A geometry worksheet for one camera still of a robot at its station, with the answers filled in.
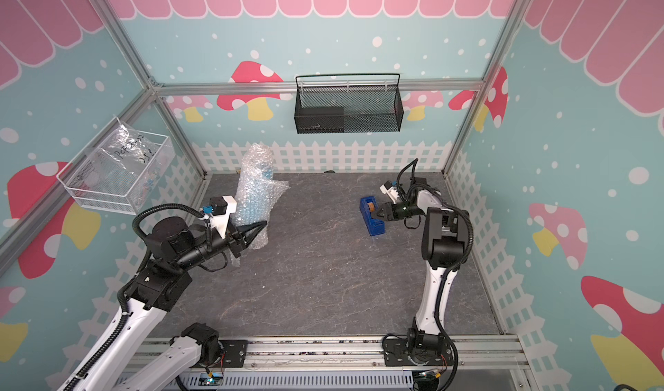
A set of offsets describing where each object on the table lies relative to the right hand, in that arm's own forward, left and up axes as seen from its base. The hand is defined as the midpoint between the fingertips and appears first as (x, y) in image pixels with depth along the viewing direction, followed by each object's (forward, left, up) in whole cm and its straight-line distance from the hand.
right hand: (377, 215), depth 98 cm
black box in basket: (+21, +21, +29) cm, 41 cm away
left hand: (-21, +34, +27) cm, 48 cm away
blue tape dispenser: (+3, +4, +1) cm, 5 cm away
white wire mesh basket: (-6, +76, +30) cm, 82 cm away
